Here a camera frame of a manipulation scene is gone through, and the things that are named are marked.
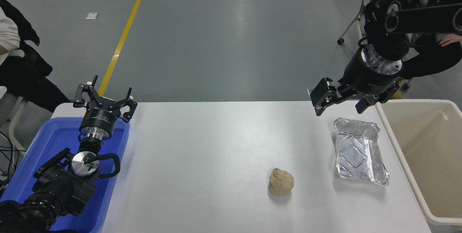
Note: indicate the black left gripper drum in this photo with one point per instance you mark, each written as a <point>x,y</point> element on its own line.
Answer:
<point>99,119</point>

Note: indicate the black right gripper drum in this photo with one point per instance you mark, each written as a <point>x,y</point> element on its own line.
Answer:
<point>368,81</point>

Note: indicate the silver foil tray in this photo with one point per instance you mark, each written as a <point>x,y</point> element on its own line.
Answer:
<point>359,153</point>

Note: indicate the person's left hand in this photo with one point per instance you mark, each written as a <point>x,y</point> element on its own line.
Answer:
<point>453,39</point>

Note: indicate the blue plastic tray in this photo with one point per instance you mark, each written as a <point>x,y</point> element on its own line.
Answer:
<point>47,142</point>

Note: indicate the white wheeled chair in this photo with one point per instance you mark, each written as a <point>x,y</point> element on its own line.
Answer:
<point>359,16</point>

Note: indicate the person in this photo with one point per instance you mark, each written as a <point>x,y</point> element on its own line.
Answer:
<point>25,81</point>
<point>431,59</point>

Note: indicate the large pale bin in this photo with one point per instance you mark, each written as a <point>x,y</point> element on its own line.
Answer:
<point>426,146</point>

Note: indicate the crumpled tan paper ball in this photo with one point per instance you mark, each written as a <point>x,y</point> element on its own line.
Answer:
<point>281,182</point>

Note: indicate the white chair frame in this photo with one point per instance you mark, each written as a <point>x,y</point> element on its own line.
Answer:
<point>16,117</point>

